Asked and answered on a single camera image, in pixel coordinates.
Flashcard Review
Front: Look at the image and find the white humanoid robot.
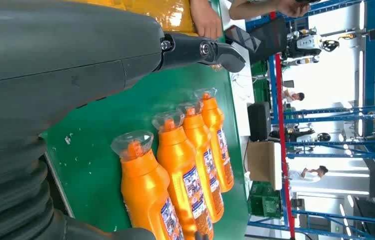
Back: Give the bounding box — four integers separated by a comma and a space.
283, 28, 341, 67
286, 124, 332, 143

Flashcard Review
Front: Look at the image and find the red pole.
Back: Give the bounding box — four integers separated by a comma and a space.
269, 11, 296, 240

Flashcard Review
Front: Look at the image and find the blue metal rack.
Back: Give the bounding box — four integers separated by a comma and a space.
245, 0, 375, 240

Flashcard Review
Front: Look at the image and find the black case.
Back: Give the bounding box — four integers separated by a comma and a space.
247, 101, 272, 143

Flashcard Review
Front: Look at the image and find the orange detergent bottle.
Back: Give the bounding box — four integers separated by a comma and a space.
194, 87, 235, 194
151, 110, 215, 240
110, 130, 186, 240
177, 100, 225, 224

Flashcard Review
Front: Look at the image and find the yellow taped cardboard mat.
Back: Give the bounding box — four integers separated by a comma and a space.
74, 0, 199, 37

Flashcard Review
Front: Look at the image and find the white table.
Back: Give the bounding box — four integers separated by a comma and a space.
219, 0, 255, 186

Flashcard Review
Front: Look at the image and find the green plastic crate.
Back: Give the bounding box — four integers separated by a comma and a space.
248, 181, 283, 220
252, 61, 271, 104

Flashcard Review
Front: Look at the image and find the person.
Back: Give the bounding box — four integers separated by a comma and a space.
288, 165, 329, 183
190, 0, 312, 41
281, 88, 306, 104

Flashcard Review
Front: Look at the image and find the cardboard box white lid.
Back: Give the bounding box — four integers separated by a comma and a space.
246, 140, 283, 191

